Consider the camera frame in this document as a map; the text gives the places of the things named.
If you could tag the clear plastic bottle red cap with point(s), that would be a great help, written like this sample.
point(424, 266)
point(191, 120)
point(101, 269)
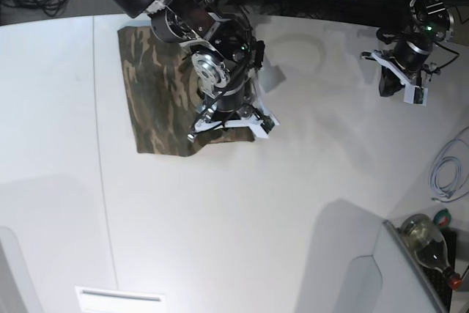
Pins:
point(428, 245)

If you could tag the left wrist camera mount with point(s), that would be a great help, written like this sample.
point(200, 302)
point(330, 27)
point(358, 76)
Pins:
point(416, 84)

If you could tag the green tape roll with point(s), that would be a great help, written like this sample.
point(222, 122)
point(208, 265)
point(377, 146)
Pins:
point(442, 219)

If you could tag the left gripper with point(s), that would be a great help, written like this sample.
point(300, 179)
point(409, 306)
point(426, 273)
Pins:
point(409, 55)

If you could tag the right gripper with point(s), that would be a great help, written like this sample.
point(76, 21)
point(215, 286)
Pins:
point(231, 106)

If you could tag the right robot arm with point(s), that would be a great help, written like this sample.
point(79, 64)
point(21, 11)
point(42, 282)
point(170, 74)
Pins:
point(221, 46)

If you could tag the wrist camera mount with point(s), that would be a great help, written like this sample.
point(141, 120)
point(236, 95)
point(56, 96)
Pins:
point(416, 84)
point(248, 112)

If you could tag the camouflage t-shirt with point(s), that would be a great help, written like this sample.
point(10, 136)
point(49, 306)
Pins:
point(161, 88)

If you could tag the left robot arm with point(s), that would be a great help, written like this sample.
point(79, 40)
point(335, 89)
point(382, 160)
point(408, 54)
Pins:
point(430, 20)

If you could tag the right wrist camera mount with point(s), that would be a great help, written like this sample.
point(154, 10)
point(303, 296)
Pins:
point(248, 112)

